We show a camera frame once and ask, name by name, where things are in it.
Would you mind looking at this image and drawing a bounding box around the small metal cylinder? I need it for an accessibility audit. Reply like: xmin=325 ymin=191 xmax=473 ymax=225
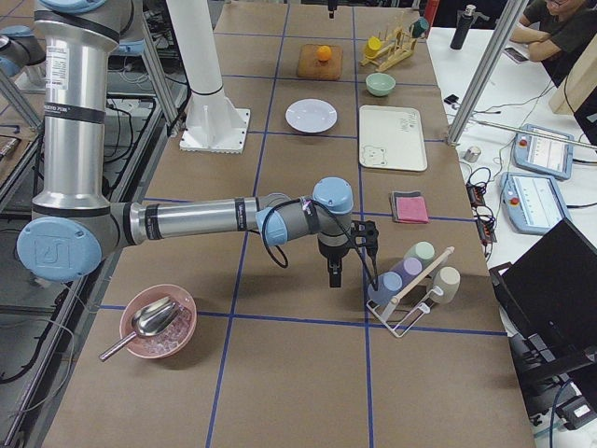
xmin=463 ymin=146 xmax=481 ymax=163

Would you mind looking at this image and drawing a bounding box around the pale green cup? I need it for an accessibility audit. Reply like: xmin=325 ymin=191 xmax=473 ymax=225
xmin=404 ymin=241 xmax=436 ymax=265

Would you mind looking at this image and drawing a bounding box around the wooden tray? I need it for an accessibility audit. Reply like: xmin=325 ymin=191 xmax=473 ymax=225
xmin=296 ymin=44 xmax=343 ymax=81

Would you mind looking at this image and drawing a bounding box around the aluminium frame post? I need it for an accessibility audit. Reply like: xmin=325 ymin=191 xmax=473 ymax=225
xmin=446 ymin=0 xmax=528 ymax=147

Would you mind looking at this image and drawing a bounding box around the dark green mug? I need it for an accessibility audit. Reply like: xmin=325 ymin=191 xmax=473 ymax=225
xmin=409 ymin=17 xmax=430 ymax=39

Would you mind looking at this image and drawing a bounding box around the seated person black shirt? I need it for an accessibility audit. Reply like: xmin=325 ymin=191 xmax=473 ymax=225
xmin=509 ymin=0 xmax=596 ymax=86

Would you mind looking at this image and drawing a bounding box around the teach pendant far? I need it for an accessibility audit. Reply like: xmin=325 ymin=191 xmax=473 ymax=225
xmin=512 ymin=124 xmax=574 ymax=180

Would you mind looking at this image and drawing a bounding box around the white round plate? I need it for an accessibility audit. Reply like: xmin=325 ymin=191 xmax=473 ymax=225
xmin=285 ymin=98 xmax=338 ymax=133

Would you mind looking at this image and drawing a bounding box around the beige mug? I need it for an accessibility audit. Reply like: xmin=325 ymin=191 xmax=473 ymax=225
xmin=431 ymin=266 xmax=461 ymax=304

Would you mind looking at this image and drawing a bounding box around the lilac cup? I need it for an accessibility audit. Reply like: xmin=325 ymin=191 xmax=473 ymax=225
xmin=392 ymin=257 xmax=423 ymax=286

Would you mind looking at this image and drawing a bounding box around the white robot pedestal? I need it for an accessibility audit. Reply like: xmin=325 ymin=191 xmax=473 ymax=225
xmin=167 ymin=0 xmax=251 ymax=154

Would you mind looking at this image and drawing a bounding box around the orange fruit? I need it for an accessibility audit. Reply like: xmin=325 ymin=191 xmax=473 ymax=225
xmin=315 ymin=45 xmax=333 ymax=63

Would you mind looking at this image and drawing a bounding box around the teach pendant near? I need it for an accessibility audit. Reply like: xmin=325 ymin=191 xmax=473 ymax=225
xmin=500 ymin=172 xmax=571 ymax=235

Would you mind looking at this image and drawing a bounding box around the white wire cup rack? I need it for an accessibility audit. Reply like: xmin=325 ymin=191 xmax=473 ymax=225
xmin=366 ymin=246 xmax=455 ymax=338

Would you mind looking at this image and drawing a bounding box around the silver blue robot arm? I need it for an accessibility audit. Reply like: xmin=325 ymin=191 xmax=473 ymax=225
xmin=17 ymin=1 xmax=354 ymax=287
xmin=1 ymin=25 xmax=46 ymax=83

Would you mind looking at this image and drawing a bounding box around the cream bear tray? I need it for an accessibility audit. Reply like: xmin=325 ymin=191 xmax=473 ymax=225
xmin=358 ymin=105 xmax=427 ymax=172

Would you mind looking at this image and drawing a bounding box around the pink bowl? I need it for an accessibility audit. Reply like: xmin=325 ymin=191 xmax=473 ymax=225
xmin=119 ymin=284 xmax=198 ymax=359

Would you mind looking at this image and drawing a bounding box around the black water bottle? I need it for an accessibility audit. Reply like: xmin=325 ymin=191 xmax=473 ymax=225
xmin=450 ymin=5 xmax=489 ymax=50

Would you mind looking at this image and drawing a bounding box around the metal scoop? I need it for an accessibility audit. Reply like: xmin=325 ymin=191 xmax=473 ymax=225
xmin=99 ymin=297 xmax=180 ymax=362

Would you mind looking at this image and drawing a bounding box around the smartphone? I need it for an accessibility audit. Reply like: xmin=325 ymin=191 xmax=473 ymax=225
xmin=503 ymin=47 xmax=529 ymax=63

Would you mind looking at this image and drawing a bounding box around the wooden mug rack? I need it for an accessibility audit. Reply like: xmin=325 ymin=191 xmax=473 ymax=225
xmin=359 ymin=13 xmax=418 ymax=73

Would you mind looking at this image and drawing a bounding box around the teach pendant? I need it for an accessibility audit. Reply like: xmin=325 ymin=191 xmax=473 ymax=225
xmin=512 ymin=124 xmax=574 ymax=180
xmin=500 ymin=172 xmax=571 ymax=235

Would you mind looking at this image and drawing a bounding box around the green ceramic bowl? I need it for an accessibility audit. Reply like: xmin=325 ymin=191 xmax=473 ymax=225
xmin=365 ymin=73 xmax=396 ymax=97

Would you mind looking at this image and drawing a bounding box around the black laptop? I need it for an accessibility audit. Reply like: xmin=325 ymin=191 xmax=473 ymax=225
xmin=490 ymin=218 xmax=596 ymax=356

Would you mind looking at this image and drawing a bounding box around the yellow mug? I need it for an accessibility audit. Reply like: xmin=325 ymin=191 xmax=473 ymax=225
xmin=363 ymin=36 xmax=382 ymax=59

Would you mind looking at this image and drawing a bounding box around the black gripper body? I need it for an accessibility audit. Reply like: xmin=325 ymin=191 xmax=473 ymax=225
xmin=318 ymin=241 xmax=349 ymax=275

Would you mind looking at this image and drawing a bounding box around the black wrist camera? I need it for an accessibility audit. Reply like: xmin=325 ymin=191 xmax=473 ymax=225
xmin=351 ymin=219 xmax=379 ymax=259

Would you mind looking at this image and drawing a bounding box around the blue cup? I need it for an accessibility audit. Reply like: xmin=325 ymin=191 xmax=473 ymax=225
xmin=368 ymin=272 xmax=403 ymax=305

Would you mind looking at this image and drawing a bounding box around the pink folded cloth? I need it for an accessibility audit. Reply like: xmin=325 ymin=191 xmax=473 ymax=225
xmin=389 ymin=191 xmax=429 ymax=224

